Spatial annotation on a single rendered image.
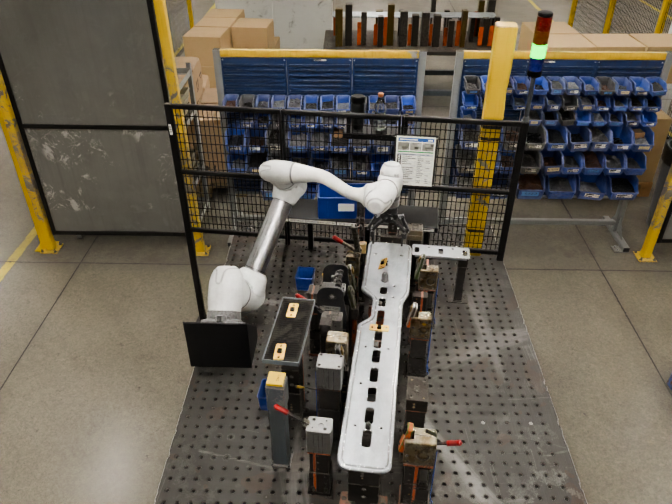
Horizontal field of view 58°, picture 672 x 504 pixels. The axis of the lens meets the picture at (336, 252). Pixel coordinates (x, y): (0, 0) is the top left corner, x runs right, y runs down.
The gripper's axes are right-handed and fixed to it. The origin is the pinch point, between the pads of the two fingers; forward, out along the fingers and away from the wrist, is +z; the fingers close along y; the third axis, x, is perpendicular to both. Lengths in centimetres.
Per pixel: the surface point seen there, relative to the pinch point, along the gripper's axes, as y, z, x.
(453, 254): 32.8, 13.8, 13.5
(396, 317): 7.0, 13.7, -38.6
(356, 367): -7, 14, -71
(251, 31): -169, 14, 402
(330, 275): -23.5, 1.0, -28.8
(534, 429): 67, 44, -67
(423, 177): 16, -7, 55
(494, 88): 46, -56, 58
